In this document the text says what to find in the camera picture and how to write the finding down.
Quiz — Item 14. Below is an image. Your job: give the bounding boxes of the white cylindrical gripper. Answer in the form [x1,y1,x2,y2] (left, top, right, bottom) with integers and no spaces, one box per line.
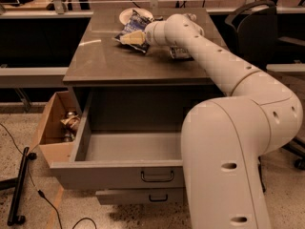
[120,21,168,46]

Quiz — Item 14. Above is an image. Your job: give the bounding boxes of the blue chip bag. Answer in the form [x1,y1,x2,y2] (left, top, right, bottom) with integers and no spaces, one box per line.
[114,11,153,53]

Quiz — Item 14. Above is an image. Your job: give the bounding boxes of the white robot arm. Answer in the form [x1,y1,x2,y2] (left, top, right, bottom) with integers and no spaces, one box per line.
[121,14,303,229]

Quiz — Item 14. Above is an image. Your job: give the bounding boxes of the grey drawer cabinet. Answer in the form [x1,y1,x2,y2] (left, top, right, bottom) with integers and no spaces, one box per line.
[63,9,212,110]

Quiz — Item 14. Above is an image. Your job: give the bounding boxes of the open grey top drawer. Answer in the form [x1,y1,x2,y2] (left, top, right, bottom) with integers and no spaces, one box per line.
[51,90,191,190]

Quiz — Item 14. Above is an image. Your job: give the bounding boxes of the grey lower drawer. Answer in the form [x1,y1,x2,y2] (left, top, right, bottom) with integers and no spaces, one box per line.
[95,188,185,205]

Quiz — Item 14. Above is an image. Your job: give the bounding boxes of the white paper bowl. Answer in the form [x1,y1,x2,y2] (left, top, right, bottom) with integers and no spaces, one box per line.
[119,8,153,25]

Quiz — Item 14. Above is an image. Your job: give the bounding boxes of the crushed green soda can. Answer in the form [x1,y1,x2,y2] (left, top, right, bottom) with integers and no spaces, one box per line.
[170,47,192,60]

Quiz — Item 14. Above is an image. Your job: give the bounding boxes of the clear plastic water bottle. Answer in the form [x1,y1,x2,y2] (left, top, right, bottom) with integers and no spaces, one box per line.
[186,13,197,22]

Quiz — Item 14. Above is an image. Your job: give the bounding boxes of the cans inside cardboard box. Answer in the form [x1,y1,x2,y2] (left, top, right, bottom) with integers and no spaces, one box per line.
[60,112,80,142]

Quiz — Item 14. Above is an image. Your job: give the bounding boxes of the black office chair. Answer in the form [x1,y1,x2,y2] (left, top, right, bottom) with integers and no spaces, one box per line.
[223,0,305,194]

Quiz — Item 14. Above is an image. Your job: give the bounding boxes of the cardboard box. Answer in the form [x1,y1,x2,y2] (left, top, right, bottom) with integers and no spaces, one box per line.
[31,91,76,165]

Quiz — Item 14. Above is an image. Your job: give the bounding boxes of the black stand base with wheels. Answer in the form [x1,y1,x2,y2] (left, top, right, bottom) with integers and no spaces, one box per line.
[0,147,36,226]

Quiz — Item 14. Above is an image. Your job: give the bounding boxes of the black cable on floor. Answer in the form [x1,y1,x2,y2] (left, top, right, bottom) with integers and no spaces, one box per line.
[0,122,98,229]

